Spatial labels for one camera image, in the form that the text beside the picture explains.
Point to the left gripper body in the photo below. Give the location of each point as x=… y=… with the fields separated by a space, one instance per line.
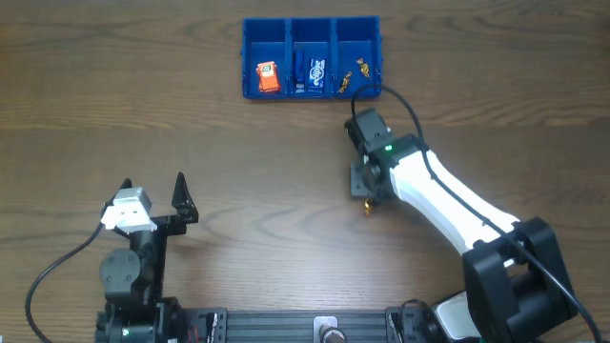
x=167 y=225

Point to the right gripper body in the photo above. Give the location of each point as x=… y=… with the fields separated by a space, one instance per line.
x=357 y=183

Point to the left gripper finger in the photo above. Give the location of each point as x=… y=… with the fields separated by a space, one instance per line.
x=183 y=205
x=125 y=183

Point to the gold candy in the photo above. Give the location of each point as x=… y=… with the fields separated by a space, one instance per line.
x=367 y=208
x=345 y=82
x=364 y=69

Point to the blue candy pack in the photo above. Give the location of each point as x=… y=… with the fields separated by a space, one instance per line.
x=299 y=71
x=316 y=75

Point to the orange candy box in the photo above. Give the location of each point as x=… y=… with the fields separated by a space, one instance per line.
x=268 y=78

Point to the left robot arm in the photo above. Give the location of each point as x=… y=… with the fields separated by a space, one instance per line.
x=133 y=276

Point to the blue tray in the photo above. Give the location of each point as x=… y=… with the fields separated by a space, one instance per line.
x=267 y=38

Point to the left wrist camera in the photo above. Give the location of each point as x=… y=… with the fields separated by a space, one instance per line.
x=128 y=209

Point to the mounting rail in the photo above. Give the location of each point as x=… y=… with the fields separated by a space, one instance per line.
x=271 y=328

